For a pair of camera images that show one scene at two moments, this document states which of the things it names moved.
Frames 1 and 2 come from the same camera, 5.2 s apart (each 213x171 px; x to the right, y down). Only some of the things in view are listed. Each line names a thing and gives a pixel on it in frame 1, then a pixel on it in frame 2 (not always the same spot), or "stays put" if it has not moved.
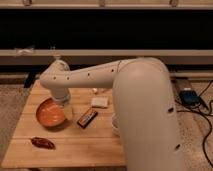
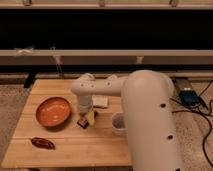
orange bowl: [50, 113] stays put
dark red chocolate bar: [87, 118] stays put
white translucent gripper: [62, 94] -> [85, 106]
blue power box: [190, 98] stays put
